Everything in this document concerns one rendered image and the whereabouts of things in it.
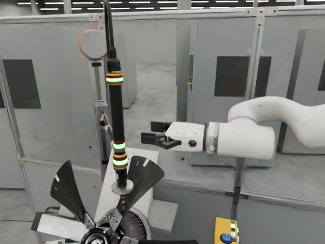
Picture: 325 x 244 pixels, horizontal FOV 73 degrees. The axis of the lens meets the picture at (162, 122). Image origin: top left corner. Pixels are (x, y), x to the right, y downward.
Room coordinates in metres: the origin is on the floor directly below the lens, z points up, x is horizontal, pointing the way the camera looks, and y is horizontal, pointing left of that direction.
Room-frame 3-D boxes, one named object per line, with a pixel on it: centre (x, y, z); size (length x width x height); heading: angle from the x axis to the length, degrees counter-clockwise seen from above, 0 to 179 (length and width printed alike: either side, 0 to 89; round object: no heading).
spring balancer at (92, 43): (1.28, 0.37, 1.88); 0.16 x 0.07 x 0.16; 110
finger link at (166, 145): (0.52, -0.03, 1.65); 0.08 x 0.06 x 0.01; 157
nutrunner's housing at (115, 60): (0.60, 0.13, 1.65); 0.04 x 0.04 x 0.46
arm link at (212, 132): (0.53, -0.13, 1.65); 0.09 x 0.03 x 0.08; 165
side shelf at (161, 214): (1.16, 0.10, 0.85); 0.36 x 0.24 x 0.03; 75
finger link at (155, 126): (0.62, 0.00, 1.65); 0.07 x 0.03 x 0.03; 75
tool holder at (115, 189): (0.61, 0.13, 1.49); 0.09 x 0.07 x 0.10; 20
